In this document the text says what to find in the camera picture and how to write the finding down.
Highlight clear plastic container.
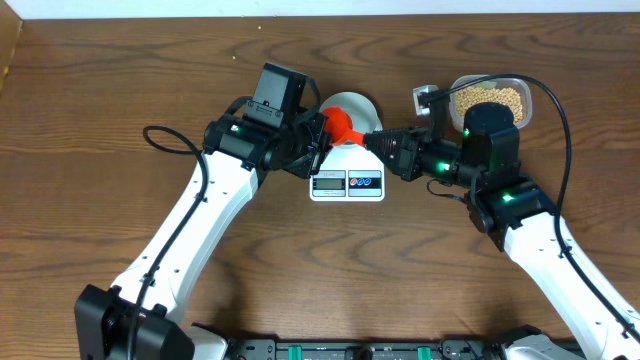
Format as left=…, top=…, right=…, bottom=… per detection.
left=449, top=78, right=533, bottom=132

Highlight white digital kitchen scale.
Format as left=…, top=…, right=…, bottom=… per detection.
left=309, top=141, right=385, bottom=202

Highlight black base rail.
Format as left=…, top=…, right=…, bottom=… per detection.
left=222, top=339, right=505, bottom=360

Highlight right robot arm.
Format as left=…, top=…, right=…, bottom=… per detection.
left=363, top=103, right=639, bottom=359

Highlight grey round bowl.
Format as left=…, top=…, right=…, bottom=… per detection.
left=320, top=92, right=382, bottom=135

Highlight cardboard panel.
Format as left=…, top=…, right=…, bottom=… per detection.
left=0, top=0, right=23, bottom=87

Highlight red plastic measuring scoop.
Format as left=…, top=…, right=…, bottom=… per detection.
left=322, top=106, right=364, bottom=147

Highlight soybeans in container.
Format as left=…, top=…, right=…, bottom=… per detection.
left=454, top=86, right=524, bottom=123

